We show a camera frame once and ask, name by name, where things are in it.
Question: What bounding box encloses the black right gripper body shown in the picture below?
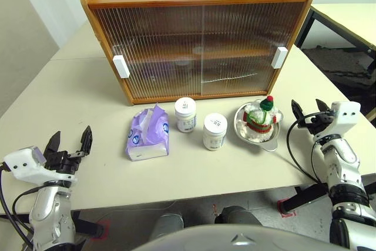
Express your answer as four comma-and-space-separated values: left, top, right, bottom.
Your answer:
301, 109, 336, 138

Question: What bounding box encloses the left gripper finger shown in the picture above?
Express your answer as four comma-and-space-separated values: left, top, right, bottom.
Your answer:
43, 130, 62, 158
76, 125, 93, 158

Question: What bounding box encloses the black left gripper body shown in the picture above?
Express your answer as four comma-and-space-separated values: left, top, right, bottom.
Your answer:
43, 150, 83, 180

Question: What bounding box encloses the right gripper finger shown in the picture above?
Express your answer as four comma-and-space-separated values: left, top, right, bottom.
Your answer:
291, 99, 307, 128
315, 98, 331, 117

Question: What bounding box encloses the plush snowman with green hat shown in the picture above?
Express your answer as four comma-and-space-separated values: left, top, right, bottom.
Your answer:
239, 95, 278, 143

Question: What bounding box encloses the white door handle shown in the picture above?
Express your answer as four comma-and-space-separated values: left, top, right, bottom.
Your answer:
271, 46, 288, 70

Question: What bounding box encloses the purple tissue pack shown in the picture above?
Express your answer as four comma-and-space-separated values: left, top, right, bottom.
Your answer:
125, 103, 170, 162

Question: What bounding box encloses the white box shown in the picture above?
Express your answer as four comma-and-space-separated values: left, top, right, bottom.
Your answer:
112, 55, 131, 79

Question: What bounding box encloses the ribbed clear sliding door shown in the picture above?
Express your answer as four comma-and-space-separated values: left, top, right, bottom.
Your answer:
202, 1, 305, 96
93, 5, 205, 101

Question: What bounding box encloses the white plastic jar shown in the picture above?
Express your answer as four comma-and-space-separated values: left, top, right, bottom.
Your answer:
202, 112, 228, 151
174, 97, 197, 133

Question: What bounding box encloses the black table support bar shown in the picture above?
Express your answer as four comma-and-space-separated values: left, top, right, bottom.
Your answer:
293, 174, 376, 213
0, 212, 103, 242

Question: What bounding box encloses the red floor tape mark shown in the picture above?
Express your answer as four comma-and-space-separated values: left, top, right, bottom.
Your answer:
93, 220, 111, 239
277, 198, 296, 218

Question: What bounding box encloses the grey rounded shape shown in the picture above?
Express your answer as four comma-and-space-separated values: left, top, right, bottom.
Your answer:
149, 214, 184, 242

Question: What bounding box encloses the dark rounded shape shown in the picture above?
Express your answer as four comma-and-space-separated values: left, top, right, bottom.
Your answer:
214, 206, 262, 228

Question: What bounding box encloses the silver robot torso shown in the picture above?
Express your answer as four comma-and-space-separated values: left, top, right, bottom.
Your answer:
137, 223, 350, 251

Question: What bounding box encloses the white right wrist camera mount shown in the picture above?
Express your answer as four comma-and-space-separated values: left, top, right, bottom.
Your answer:
313, 101, 361, 143

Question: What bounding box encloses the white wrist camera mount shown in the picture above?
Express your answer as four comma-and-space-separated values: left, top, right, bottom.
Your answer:
2, 146, 78, 187
313, 101, 361, 143

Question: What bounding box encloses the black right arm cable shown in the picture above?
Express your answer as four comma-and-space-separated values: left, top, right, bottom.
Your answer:
287, 112, 327, 184

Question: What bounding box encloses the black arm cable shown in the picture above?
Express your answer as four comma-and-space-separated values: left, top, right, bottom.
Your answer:
0, 161, 41, 249
287, 112, 327, 184

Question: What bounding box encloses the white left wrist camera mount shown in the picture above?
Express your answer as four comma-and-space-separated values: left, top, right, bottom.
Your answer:
2, 146, 78, 187

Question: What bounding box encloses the steel bowl with handles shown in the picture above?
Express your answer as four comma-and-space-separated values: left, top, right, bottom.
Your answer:
233, 99, 285, 153

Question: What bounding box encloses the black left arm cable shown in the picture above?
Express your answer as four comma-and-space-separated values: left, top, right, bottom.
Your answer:
0, 161, 41, 249

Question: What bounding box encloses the beige table with black frame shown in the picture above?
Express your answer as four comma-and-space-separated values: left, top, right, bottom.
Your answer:
295, 3, 376, 58

